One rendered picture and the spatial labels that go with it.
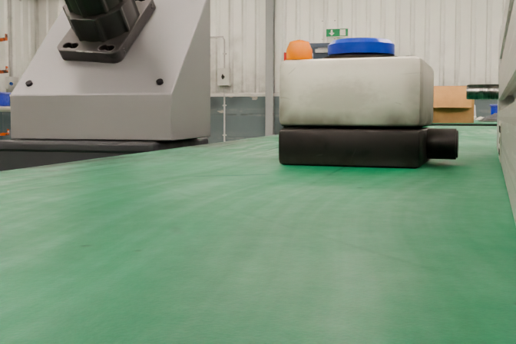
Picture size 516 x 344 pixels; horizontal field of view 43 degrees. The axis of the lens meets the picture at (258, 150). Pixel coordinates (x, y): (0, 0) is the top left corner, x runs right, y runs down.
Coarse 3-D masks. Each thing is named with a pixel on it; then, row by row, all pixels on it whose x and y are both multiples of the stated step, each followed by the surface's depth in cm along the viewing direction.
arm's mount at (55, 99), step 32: (160, 0) 86; (192, 0) 84; (64, 32) 84; (160, 32) 80; (192, 32) 79; (32, 64) 80; (64, 64) 79; (96, 64) 78; (128, 64) 77; (160, 64) 76; (192, 64) 79; (32, 96) 76; (64, 96) 75; (96, 96) 74; (128, 96) 73; (160, 96) 72; (192, 96) 79; (32, 128) 76; (64, 128) 75; (96, 128) 74; (128, 128) 74; (160, 128) 73; (192, 128) 79
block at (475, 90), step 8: (472, 88) 52; (480, 88) 51; (488, 88) 51; (496, 88) 51; (472, 96) 52; (480, 96) 51; (488, 96) 51; (496, 96) 51; (512, 96) 48; (504, 104) 48
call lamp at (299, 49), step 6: (294, 42) 37; (300, 42) 37; (306, 42) 37; (288, 48) 37; (294, 48) 37; (300, 48) 37; (306, 48) 37; (288, 54) 37; (294, 54) 37; (300, 54) 37; (306, 54) 37; (312, 54) 37
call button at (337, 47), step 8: (336, 40) 38; (344, 40) 38; (352, 40) 37; (360, 40) 37; (368, 40) 37; (376, 40) 37; (384, 40) 38; (328, 48) 39; (336, 48) 38; (344, 48) 38; (352, 48) 37; (360, 48) 37; (368, 48) 37; (376, 48) 37; (384, 48) 37; (392, 48) 38
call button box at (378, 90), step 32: (288, 64) 37; (320, 64) 36; (352, 64) 35; (384, 64) 35; (416, 64) 34; (288, 96) 37; (320, 96) 36; (352, 96) 35; (384, 96) 35; (416, 96) 34; (288, 128) 37; (320, 128) 36; (352, 128) 36; (384, 128) 37; (416, 128) 37; (448, 128) 38; (288, 160) 37; (320, 160) 36; (352, 160) 36; (384, 160) 35; (416, 160) 34
